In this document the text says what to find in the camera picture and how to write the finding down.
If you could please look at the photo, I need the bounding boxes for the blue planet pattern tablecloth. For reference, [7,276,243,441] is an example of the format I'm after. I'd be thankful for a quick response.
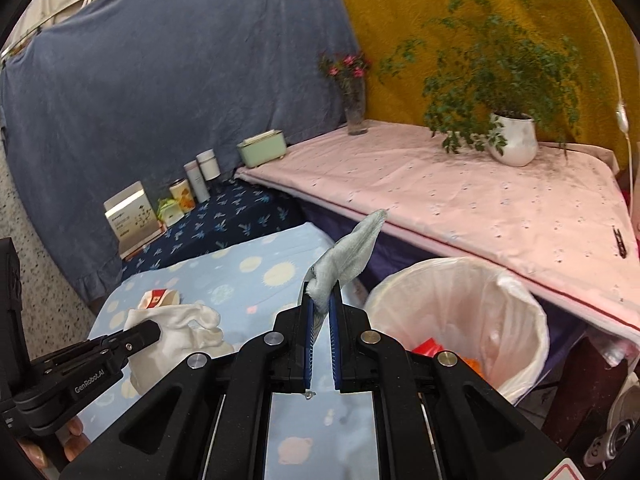
[89,223,378,479]

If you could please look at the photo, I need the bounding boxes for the glass vase pink flowers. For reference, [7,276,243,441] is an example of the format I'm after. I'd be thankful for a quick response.
[319,52,369,136]

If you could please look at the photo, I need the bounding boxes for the yellow hanging cloth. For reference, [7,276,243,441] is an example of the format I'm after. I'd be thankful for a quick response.
[344,0,639,165]

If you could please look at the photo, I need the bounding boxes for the tall white bottle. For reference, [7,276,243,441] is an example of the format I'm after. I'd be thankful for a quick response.
[183,160,210,203]

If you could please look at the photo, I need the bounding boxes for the grey blue hanging blanket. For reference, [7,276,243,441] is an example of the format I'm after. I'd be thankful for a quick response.
[1,0,357,301]

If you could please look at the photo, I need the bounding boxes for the white open cardboard box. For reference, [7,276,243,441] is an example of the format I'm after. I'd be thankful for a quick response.
[103,181,163,259]

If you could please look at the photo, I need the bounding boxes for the white sock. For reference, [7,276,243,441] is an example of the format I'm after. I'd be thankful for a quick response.
[124,304,233,396]

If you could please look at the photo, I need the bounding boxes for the black clothespin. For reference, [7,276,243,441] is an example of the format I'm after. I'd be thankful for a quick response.
[612,226,628,259]

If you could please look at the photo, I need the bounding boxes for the red white paper cup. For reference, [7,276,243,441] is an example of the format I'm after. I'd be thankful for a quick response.
[137,288,180,310]

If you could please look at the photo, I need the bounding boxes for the white cable with switch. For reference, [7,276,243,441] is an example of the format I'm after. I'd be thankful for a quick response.
[564,0,637,241]

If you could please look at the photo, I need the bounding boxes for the white lined trash bin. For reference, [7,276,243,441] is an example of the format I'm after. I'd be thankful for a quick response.
[364,257,550,404]

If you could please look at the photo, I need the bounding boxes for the green plant white pot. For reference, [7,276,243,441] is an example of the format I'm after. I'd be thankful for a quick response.
[378,0,600,156]

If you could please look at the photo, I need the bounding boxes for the mint green tissue box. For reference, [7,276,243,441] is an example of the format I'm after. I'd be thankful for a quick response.
[236,129,286,168]

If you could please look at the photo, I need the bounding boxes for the navy floral cloth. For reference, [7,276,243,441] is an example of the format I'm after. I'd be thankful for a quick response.
[122,180,306,281]

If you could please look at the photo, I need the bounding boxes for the white round jar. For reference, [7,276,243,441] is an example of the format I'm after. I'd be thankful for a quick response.
[196,150,221,182]

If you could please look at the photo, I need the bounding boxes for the green white small packet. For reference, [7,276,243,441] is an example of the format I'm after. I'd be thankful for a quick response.
[156,198,184,228]

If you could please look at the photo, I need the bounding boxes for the pink shelf cloth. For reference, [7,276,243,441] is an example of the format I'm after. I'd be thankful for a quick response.
[236,122,639,341]

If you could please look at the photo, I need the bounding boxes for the orange plastic snack bag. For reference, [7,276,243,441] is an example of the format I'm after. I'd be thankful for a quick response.
[462,356,485,377]

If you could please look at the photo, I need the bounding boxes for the person's left hand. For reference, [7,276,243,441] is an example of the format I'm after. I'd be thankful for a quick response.
[14,415,90,476]

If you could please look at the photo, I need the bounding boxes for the grey drawstring pouch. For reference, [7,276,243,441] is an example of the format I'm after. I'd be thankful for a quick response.
[300,209,387,344]

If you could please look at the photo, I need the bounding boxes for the red plastic wrapper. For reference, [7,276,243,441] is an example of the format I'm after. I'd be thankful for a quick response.
[411,338,446,358]

